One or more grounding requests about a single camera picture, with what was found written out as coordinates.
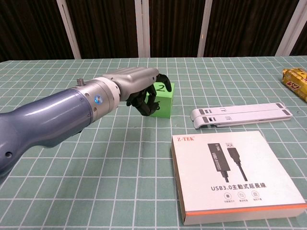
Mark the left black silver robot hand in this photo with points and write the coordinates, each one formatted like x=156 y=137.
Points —
x=136 y=82

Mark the green numbered cube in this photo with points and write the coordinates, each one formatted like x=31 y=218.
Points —
x=165 y=103

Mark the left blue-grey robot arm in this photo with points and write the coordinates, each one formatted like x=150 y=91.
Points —
x=48 y=119

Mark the green checkered tablecloth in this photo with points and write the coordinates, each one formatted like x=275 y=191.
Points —
x=96 y=179

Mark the white folding laptop stand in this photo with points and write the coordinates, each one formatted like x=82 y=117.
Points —
x=239 y=113

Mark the gold snack packet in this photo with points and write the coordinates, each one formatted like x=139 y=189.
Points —
x=296 y=81

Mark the white metal frame post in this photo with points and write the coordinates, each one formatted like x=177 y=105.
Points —
x=142 y=28
x=69 y=28
x=291 y=26
x=208 y=28

